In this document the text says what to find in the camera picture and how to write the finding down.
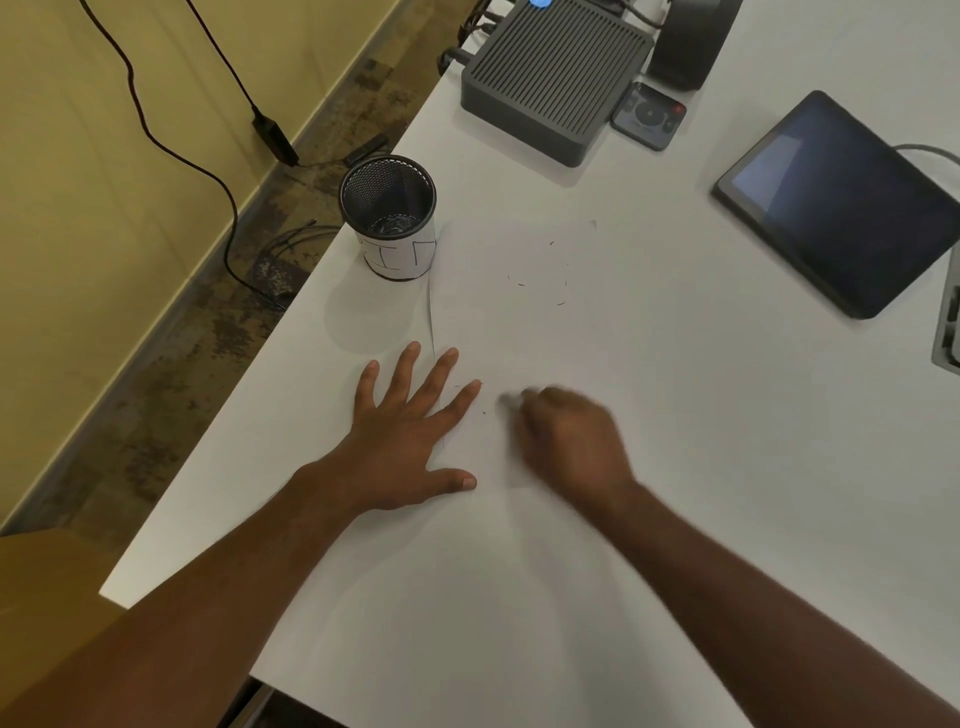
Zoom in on person's right hand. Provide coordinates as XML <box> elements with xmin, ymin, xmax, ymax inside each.
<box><xmin>498</xmin><ymin>386</ymin><xmax>640</xmax><ymax>515</ymax></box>

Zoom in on person's left hand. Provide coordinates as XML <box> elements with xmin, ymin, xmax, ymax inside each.
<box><xmin>300</xmin><ymin>341</ymin><xmax>483</xmax><ymax>520</ymax></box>

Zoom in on white paper sheet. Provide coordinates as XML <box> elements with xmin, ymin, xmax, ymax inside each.
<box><xmin>426</xmin><ymin>216</ymin><xmax>680</xmax><ymax>519</ymax></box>

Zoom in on person's right forearm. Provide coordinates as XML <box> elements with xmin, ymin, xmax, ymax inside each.
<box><xmin>592</xmin><ymin>480</ymin><xmax>960</xmax><ymax>728</ymax></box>

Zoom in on person's left forearm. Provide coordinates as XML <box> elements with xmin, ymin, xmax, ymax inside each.
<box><xmin>0</xmin><ymin>465</ymin><xmax>369</xmax><ymax>728</ymax></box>

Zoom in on black mesh pen cup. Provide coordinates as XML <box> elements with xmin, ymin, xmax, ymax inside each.
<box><xmin>339</xmin><ymin>154</ymin><xmax>438</xmax><ymax>282</ymax></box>

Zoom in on black plug block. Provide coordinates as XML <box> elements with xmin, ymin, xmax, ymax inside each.
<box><xmin>343</xmin><ymin>133</ymin><xmax>391</xmax><ymax>166</ymax></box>

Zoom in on black power adapter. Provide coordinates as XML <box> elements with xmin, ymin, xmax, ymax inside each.
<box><xmin>250</xmin><ymin>108</ymin><xmax>302</xmax><ymax>168</ymax></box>

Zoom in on small black remote control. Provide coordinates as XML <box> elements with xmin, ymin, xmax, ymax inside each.
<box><xmin>609</xmin><ymin>81</ymin><xmax>688</xmax><ymax>153</ymax></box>

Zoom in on grey ribbed device box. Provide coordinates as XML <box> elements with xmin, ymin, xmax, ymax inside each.
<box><xmin>459</xmin><ymin>0</ymin><xmax>655</xmax><ymax>168</ymax></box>

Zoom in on black tablet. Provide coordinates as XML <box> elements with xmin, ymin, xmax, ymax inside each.
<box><xmin>711</xmin><ymin>90</ymin><xmax>960</xmax><ymax>321</ymax></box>

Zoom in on black round stand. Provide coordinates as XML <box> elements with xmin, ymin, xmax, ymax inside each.
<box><xmin>645</xmin><ymin>0</ymin><xmax>745</xmax><ymax>93</ymax></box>

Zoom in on silver metal device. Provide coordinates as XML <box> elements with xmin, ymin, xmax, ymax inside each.
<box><xmin>930</xmin><ymin>243</ymin><xmax>960</xmax><ymax>376</ymax></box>

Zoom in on bundle of black cables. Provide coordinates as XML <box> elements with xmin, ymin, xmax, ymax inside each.
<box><xmin>249</xmin><ymin>219</ymin><xmax>343</xmax><ymax>310</ymax></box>

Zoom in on long black cable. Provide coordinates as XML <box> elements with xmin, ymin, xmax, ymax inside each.
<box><xmin>77</xmin><ymin>0</ymin><xmax>290</xmax><ymax>310</ymax></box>

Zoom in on black device cables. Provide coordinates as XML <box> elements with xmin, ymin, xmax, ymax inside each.
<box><xmin>437</xmin><ymin>0</ymin><xmax>519</xmax><ymax>78</ymax></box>

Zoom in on grey tablet cable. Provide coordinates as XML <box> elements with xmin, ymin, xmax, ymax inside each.
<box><xmin>892</xmin><ymin>142</ymin><xmax>960</xmax><ymax>168</ymax></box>

